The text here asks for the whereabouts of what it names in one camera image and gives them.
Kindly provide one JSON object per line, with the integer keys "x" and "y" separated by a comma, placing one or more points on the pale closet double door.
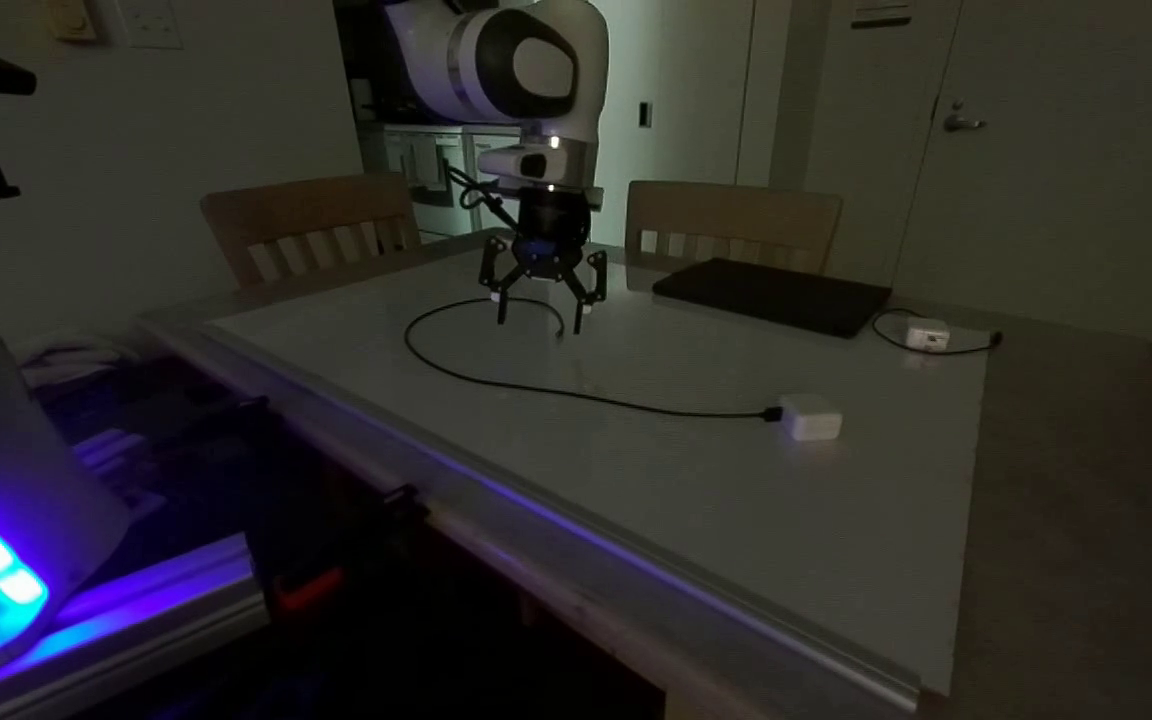
{"x": 699, "y": 82}

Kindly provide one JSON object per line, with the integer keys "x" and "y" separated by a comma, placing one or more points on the white robot base blue lights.
{"x": 2, "y": 443}

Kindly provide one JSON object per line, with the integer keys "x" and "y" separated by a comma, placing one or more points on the sign plate above door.
{"x": 880, "y": 15}

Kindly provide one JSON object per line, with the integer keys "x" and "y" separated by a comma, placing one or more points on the black closed laptop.
{"x": 777, "y": 294}

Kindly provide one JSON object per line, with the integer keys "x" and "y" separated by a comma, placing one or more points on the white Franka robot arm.
{"x": 470, "y": 60}

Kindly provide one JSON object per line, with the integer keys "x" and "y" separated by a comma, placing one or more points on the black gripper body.
{"x": 550, "y": 226}

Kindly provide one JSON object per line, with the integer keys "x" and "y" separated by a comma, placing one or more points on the aluminium frame rail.
{"x": 161, "y": 607}

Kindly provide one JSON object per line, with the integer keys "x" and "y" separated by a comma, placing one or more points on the pale wrist camera bar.
{"x": 521, "y": 166}

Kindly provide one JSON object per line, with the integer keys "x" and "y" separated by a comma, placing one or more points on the wooden slat-back chair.
{"x": 739, "y": 210}
{"x": 309, "y": 206}

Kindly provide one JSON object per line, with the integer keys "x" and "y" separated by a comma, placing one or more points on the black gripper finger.
{"x": 499, "y": 281}
{"x": 589, "y": 289}

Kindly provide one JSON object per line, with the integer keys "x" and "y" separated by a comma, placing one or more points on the yellowish wall plate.
{"x": 78, "y": 18}

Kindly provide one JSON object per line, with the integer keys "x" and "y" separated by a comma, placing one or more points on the white table mat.
{"x": 739, "y": 532}

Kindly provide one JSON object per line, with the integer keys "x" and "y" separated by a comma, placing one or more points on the pale room door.
{"x": 1083, "y": 161}

